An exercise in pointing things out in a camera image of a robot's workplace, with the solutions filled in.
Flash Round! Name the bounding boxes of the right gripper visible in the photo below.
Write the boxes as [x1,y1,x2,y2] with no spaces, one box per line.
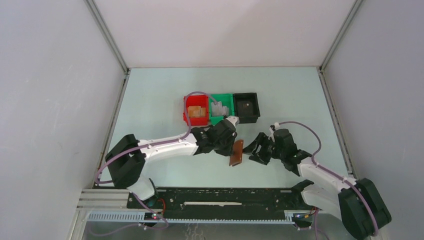
[240,132,285,166]

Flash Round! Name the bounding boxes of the brown leather card holder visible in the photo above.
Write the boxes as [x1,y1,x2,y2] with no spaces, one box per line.
[229,139,244,167]

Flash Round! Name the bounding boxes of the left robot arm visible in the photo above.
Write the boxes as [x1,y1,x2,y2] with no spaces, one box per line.
[106,116,240,208]

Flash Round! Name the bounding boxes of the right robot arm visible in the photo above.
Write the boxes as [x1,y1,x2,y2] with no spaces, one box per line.
[243,123,392,240]

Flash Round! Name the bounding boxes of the white cards in green bin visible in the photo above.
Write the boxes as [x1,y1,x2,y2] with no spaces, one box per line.
[210,101,230,117]

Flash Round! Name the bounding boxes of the orange cards in red bin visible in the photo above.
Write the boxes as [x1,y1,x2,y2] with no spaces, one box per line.
[187,105,206,118]

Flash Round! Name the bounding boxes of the red plastic bin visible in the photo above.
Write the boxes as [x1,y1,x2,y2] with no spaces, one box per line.
[183,94,209,127]

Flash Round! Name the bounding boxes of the green plastic bin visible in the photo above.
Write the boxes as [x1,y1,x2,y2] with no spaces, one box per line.
[209,93,235,125]

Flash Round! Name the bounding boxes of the black plastic bin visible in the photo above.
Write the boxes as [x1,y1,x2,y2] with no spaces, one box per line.
[232,92,261,124]

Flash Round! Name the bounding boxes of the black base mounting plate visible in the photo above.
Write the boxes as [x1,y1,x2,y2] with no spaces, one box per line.
[146,187,316,220]

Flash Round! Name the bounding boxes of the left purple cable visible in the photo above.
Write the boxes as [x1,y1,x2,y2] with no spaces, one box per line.
[94,91,229,231]

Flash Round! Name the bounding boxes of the purple cable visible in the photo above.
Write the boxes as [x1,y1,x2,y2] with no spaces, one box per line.
[94,91,229,231]
[278,121,380,240]

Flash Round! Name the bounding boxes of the white cable duct strip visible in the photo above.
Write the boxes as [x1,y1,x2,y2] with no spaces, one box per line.
[86,211,294,225]

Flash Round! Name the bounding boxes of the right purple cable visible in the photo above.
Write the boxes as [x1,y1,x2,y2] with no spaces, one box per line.
[278,121,380,240]

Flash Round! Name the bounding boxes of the aluminium frame rails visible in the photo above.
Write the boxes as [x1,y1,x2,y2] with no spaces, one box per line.
[67,188,133,240]

